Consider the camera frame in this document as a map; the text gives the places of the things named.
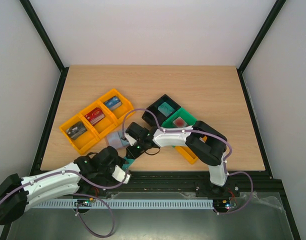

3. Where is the red dot card stack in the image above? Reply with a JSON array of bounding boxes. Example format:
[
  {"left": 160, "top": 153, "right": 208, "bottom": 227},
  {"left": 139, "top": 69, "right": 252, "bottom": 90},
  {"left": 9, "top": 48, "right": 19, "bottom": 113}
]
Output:
[{"left": 172, "top": 116, "right": 188, "bottom": 128}]

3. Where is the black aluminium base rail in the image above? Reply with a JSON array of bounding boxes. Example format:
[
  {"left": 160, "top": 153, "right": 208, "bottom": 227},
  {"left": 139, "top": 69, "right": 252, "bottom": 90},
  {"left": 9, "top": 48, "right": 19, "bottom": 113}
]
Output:
[{"left": 100, "top": 170, "right": 284, "bottom": 198}]

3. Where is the teal card stack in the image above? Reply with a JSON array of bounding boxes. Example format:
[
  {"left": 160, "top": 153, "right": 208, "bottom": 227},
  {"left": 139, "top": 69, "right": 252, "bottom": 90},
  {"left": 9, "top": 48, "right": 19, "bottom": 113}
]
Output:
[{"left": 157, "top": 102, "right": 175, "bottom": 117}]

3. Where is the yellow single storage bin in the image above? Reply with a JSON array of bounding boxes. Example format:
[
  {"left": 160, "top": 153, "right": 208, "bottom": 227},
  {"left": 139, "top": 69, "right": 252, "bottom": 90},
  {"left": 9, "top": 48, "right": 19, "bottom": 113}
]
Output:
[{"left": 174, "top": 146, "right": 199, "bottom": 165}]

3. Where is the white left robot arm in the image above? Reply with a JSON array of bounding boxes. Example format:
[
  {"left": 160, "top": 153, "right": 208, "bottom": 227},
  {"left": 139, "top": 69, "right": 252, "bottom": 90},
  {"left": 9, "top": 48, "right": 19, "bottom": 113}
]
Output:
[{"left": 0, "top": 146, "right": 131, "bottom": 226}]

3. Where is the purple floor cable loop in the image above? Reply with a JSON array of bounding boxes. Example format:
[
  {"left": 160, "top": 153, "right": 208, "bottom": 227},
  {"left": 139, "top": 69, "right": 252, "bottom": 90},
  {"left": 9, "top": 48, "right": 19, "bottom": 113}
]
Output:
[{"left": 74, "top": 197, "right": 116, "bottom": 237}]

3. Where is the blue card stack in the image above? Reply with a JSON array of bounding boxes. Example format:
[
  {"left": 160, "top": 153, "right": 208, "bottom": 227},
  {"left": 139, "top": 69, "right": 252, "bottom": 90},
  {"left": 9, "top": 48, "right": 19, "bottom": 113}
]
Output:
[{"left": 103, "top": 95, "right": 122, "bottom": 111}]

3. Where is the yellow triple storage bin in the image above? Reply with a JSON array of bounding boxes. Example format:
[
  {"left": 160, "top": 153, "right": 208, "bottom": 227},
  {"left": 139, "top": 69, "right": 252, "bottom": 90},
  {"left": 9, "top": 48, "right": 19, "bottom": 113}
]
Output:
[{"left": 59, "top": 88, "right": 134, "bottom": 155}]

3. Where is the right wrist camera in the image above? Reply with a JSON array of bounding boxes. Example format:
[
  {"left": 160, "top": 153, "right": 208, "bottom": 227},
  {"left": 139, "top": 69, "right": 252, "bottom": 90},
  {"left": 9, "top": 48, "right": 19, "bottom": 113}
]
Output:
[{"left": 124, "top": 133, "right": 137, "bottom": 146}]

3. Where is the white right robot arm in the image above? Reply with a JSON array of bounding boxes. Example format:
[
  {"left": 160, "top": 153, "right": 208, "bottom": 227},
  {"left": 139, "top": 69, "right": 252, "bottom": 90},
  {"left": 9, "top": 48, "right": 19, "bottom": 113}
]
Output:
[{"left": 123, "top": 120, "right": 232, "bottom": 196}]

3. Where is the black card stack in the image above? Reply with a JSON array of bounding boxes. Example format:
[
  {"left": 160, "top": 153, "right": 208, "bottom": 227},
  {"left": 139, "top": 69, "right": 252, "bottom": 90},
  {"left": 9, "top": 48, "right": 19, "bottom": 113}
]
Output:
[{"left": 65, "top": 121, "right": 87, "bottom": 140}]

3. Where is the black storage bin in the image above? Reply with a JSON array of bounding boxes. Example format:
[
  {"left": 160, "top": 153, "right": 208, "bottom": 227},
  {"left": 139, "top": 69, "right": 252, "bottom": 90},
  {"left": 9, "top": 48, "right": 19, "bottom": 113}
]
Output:
[{"left": 141, "top": 94, "right": 181, "bottom": 127}]

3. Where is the white slotted cable duct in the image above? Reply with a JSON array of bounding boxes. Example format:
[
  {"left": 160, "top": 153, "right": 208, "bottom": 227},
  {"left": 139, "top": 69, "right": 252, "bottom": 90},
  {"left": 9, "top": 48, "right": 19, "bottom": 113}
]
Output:
[{"left": 35, "top": 198, "right": 214, "bottom": 210}]

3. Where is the green storage bin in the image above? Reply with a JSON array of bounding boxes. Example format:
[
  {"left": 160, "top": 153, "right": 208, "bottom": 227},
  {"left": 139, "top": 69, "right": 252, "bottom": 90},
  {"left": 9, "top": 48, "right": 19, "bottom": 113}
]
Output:
[{"left": 161, "top": 107, "right": 197, "bottom": 129}]

